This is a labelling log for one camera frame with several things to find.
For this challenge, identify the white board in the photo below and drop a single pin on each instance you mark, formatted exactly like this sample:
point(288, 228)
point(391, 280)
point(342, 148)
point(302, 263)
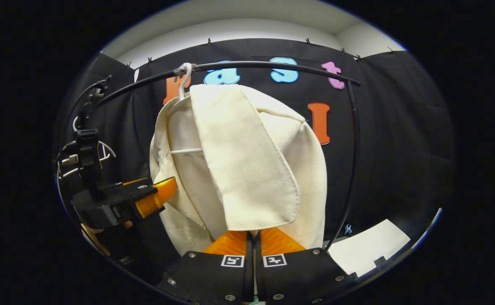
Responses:
point(366, 250)

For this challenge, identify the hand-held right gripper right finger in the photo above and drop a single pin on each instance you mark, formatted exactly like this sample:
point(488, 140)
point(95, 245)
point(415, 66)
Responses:
point(302, 275)

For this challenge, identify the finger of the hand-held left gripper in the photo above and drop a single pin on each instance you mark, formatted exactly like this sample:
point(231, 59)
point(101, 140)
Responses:
point(154, 197)

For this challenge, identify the white plastic hanger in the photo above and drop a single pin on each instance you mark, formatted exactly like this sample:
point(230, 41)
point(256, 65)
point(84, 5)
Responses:
point(186, 150)
point(108, 149)

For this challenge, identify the black backdrop cloth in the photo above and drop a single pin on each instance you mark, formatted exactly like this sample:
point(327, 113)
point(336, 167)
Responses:
point(400, 148)

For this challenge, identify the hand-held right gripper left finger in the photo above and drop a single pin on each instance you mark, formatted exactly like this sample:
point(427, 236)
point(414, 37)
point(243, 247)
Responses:
point(205, 275)

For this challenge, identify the blue tie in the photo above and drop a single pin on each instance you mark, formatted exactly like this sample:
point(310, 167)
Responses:
point(348, 229)

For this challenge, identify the cream shirt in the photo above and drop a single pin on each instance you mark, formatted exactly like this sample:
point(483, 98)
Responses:
point(247, 161)

